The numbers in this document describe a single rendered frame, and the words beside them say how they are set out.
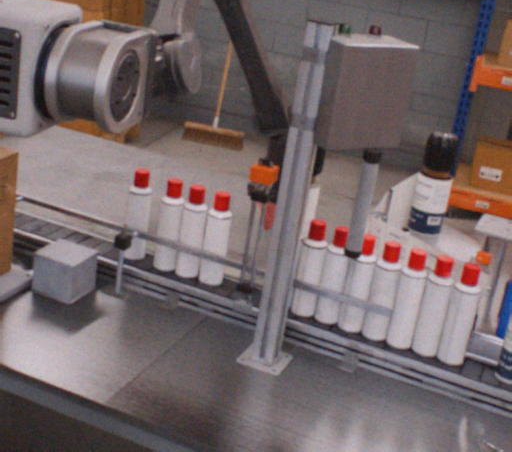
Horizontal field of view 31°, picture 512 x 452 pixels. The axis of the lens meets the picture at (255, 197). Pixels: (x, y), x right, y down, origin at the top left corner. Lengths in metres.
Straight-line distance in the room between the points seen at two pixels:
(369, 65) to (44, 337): 0.80
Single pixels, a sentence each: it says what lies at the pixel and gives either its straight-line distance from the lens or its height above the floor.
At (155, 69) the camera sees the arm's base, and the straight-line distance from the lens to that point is 1.23.
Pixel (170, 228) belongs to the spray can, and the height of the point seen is 0.98.
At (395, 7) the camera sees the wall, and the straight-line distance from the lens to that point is 6.10.
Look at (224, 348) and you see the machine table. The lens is 1.83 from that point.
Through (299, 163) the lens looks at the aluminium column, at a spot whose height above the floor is 1.25.
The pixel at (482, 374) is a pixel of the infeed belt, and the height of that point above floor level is 0.88.
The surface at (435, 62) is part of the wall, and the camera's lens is 6.12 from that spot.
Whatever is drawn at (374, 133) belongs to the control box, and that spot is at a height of 1.32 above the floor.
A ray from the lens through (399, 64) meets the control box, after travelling 1.64.
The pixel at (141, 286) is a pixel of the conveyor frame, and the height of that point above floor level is 0.84.
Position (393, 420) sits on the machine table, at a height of 0.83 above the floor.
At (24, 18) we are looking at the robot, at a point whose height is 1.52.
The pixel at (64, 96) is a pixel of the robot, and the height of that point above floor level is 1.43.
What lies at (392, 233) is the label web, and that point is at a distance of 1.96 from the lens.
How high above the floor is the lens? 1.72
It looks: 19 degrees down
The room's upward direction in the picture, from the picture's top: 9 degrees clockwise
